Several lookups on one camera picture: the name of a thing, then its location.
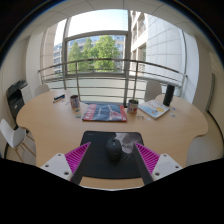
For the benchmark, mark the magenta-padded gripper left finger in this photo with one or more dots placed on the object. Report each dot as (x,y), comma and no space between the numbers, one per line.
(56,165)

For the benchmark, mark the metal balcony railing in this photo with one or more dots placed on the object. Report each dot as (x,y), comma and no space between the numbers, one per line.
(100,61)

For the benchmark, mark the tall black cylindrical bottle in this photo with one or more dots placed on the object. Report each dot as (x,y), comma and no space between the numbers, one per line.
(169,95)

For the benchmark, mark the black and white printer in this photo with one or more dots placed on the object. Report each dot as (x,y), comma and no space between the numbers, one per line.
(16,98)

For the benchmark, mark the red and blue magazine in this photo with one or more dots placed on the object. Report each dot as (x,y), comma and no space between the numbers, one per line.
(105,112)

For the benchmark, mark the light blue picture book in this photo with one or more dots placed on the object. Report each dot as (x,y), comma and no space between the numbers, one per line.
(154,109)

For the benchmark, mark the white mug with plant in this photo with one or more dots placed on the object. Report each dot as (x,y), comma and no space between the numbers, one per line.
(132,107)

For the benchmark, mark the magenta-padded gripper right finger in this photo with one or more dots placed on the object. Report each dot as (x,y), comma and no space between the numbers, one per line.
(166,165)

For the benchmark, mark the dark blue stapler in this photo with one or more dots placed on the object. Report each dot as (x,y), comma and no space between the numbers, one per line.
(59,97)

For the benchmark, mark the black computer mouse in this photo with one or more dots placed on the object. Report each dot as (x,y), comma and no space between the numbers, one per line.
(114,150)

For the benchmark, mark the small blue card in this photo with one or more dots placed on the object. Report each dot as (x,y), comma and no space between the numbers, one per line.
(173,109)

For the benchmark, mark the printed white mug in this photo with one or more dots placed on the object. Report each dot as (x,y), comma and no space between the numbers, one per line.
(74,101)

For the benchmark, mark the small metal key bunch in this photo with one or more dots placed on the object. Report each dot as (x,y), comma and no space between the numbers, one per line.
(140,117)

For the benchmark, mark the black horse-print mouse pad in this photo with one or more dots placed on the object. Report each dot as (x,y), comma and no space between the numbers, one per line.
(100,160)

